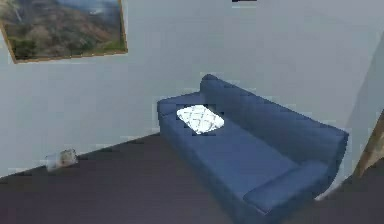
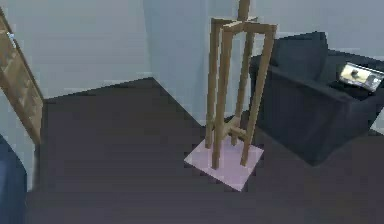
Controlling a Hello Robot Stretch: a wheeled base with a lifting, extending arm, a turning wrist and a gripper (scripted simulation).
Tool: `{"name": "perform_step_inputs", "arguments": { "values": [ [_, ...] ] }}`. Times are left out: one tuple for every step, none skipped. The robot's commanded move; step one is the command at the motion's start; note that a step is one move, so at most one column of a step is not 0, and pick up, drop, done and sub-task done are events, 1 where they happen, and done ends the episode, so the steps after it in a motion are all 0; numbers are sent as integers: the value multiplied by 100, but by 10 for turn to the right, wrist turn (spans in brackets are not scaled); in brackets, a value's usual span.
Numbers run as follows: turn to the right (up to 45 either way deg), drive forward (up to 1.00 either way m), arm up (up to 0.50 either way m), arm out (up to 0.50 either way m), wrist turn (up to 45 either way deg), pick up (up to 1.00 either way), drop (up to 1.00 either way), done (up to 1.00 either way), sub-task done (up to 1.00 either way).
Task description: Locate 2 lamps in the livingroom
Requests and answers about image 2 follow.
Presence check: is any wooden floor lamp stand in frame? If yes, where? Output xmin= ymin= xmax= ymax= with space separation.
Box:
xmin=183 ymin=0 xmax=279 ymax=192

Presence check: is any black armchair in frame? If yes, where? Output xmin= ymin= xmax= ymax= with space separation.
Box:
xmin=249 ymin=31 xmax=384 ymax=167

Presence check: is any silver laptop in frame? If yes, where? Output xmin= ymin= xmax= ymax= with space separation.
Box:
xmin=338 ymin=62 xmax=384 ymax=93

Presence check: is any blue sofa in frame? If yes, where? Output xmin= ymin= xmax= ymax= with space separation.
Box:
xmin=0 ymin=133 xmax=28 ymax=224

